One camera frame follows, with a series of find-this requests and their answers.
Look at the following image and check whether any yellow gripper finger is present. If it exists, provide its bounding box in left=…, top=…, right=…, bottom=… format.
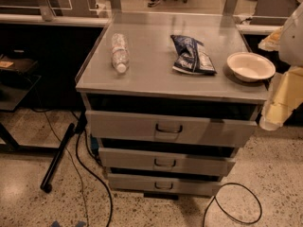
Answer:
left=259, top=66, right=303, bottom=131

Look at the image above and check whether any grey drawer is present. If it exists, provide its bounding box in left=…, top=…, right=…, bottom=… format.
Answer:
left=86, top=111, right=257, bottom=148
left=99, top=148, right=235, bottom=176
left=108, top=173, right=222, bottom=196

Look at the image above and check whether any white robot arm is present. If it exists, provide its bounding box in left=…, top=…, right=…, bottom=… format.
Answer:
left=259, top=4, right=303, bottom=131

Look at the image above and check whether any grey metal drawer cabinet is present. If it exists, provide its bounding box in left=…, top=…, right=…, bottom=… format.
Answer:
left=75, top=10, right=273, bottom=201

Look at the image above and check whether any white bowl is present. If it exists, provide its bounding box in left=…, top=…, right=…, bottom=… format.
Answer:
left=227, top=52, right=276, bottom=82

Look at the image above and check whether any blue chip bag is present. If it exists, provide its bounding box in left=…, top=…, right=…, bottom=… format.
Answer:
left=170, top=35, right=217, bottom=76

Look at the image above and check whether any clear plastic water bottle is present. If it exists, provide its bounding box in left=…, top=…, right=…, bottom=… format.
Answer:
left=111, top=33, right=130, bottom=74

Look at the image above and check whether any black stand leg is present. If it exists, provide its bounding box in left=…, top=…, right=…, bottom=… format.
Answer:
left=40, top=112, right=87, bottom=193

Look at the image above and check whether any dark side shelf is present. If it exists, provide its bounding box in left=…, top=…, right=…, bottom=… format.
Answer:
left=0, top=51, right=39, bottom=154

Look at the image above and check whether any black floor cable loop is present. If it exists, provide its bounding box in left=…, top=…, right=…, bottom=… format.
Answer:
left=202, top=182, right=263, bottom=227

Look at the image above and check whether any black floor cable left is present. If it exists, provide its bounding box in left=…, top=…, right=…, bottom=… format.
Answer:
left=74, top=131, right=114, bottom=227

